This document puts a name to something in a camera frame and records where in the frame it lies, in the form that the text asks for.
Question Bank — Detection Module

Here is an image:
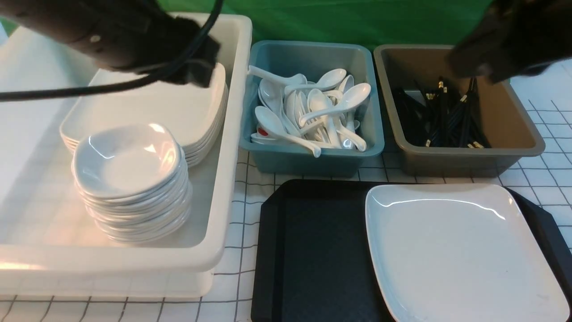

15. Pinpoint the stack of white square plates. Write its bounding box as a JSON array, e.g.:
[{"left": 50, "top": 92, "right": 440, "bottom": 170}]
[{"left": 59, "top": 64, "right": 227, "bottom": 167}]

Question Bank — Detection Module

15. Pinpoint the black serving tray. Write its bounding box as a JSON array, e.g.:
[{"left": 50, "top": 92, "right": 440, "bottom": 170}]
[{"left": 251, "top": 180, "right": 571, "bottom": 322}]

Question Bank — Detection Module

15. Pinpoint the stack of white small bowls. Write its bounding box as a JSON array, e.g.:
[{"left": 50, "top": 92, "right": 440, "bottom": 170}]
[{"left": 70, "top": 123, "right": 193, "bottom": 244}]

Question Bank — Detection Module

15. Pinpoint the pile of black chopsticks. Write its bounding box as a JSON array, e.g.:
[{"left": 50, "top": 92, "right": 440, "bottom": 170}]
[{"left": 391, "top": 76, "right": 492, "bottom": 149}]

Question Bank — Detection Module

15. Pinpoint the brown plastic bin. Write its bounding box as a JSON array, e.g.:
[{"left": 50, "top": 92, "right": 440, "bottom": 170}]
[{"left": 373, "top": 44, "right": 545, "bottom": 177}]

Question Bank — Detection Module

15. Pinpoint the white checkered tablecloth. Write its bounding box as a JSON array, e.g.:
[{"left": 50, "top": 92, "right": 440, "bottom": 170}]
[{"left": 1, "top": 61, "right": 571, "bottom": 322}]

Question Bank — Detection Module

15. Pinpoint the large white plastic bin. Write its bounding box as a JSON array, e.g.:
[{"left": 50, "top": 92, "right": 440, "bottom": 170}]
[{"left": 1, "top": 14, "right": 253, "bottom": 301}]

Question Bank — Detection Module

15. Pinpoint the large white square plate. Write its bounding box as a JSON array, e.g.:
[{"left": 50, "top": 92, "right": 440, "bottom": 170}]
[{"left": 365, "top": 184, "right": 571, "bottom": 322}]

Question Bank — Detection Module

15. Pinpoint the white spoon on bin edge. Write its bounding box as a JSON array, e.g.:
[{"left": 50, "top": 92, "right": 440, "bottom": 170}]
[{"left": 247, "top": 65, "right": 307, "bottom": 86}]

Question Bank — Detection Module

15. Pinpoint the white spoon front in bin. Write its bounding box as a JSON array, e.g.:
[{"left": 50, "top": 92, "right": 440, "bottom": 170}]
[{"left": 255, "top": 106, "right": 322, "bottom": 158}]

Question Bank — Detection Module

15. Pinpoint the white ceramic soup spoon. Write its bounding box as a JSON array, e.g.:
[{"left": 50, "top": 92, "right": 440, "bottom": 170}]
[{"left": 299, "top": 83, "right": 372, "bottom": 126}]

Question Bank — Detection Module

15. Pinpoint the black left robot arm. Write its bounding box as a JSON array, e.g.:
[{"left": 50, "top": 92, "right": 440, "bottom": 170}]
[{"left": 1, "top": 0, "right": 201, "bottom": 75}]

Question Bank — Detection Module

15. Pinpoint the green cloth backdrop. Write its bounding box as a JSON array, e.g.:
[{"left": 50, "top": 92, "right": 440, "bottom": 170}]
[{"left": 0, "top": 0, "right": 555, "bottom": 70}]

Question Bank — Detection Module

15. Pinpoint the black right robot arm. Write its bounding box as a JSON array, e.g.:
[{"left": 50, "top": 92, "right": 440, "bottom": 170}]
[{"left": 446, "top": 0, "right": 572, "bottom": 84}]

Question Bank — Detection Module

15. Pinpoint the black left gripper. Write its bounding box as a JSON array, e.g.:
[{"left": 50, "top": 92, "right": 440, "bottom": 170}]
[{"left": 147, "top": 16, "right": 221, "bottom": 88}]

